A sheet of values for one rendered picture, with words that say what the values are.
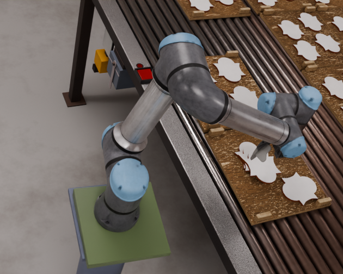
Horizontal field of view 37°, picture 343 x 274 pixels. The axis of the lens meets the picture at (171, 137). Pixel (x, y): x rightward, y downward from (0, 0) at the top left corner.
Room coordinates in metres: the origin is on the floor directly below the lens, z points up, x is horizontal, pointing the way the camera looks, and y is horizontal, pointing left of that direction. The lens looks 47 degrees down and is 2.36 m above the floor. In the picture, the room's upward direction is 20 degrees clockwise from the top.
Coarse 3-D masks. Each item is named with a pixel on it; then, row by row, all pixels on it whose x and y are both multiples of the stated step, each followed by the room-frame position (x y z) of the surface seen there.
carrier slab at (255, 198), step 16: (224, 144) 1.38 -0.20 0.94; (240, 144) 1.41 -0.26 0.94; (256, 144) 1.44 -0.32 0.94; (224, 160) 1.30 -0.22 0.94; (240, 160) 1.33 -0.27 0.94; (288, 160) 1.42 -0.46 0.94; (240, 176) 1.25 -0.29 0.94; (288, 176) 1.34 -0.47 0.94; (304, 176) 1.37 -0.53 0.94; (240, 192) 1.18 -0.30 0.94; (256, 192) 1.21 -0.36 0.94; (272, 192) 1.23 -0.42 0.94; (320, 192) 1.32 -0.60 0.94; (256, 208) 1.14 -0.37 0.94; (272, 208) 1.16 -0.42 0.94; (288, 208) 1.19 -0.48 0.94; (304, 208) 1.22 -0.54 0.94
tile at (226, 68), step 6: (222, 60) 1.85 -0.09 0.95; (228, 60) 1.87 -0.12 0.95; (216, 66) 1.80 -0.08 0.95; (222, 66) 1.81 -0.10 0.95; (228, 66) 1.83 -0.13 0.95; (234, 66) 1.84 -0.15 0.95; (222, 72) 1.77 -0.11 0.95; (228, 72) 1.79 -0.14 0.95; (234, 72) 1.80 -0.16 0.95; (240, 72) 1.82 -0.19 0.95; (228, 78) 1.75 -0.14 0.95; (234, 78) 1.76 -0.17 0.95; (240, 78) 1.78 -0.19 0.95
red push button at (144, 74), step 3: (144, 69) 1.64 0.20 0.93; (147, 69) 1.64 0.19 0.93; (138, 72) 1.60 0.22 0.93; (141, 72) 1.61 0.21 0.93; (144, 72) 1.62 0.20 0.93; (147, 72) 1.62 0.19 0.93; (150, 72) 1.63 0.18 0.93; (141, 75) 1.59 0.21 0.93; (144, 75) 1.60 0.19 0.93; (147, 75) 1.61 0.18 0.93; (150, 75) 1.61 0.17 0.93; (141, 78) 1.58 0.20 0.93; (144, 78) 1.58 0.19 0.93; (147, 78) 1.59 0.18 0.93; (150, 78) 1.60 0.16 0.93
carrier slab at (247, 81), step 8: (208, 56) 1.86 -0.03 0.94; (216, 56) 1.88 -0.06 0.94; (224, 56) 1.90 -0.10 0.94; (208, 64) 1.80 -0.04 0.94; (240, 64) 1.88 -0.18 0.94; (216, 72) 1.77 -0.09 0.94; (248, 72) 1.85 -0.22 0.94; (216, 80) 1.72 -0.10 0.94; (224, 80) 1.74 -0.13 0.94; (240, 80) 1.78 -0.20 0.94; (248, 80) 1.79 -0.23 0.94; (224, 88) 1.69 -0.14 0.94; (232, 88) 1.71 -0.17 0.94; (248, 88) 1.75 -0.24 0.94; (256, 88) 1.76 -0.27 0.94; (256, 96) 1.71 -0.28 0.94; (224, 128) 1.47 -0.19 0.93
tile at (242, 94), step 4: (236, 88) 1.71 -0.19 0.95; (240, 88) 1.71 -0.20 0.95; (244, 88) 1.72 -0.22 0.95; (236, 92) 1.68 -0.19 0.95; (240, 92) 1.69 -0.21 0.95; (244, 92) 1.70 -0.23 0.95; (248, 92) 1.71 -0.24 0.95; (252, 92) 1.71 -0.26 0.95; (232, 96) 1.65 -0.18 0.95; (236, 96) 1.66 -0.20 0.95; (240, 96) 1.66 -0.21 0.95; (244, 96) 1.67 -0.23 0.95; (248, 96) 1.68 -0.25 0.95; (252, 96) 1.69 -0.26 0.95; (236, 100) 1.63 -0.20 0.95; (240, 100) 1.64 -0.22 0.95; (244, 100) 1.65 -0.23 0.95; (248, 100) 1.66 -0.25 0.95; (252, 100) 1.67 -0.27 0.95; (256, 100) 1.68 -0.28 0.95; (248, 104) 1.63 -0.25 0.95; (252, 104) 1.64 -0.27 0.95; (256, 104) 1.65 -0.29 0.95; (256, 108) 1.63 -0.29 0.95
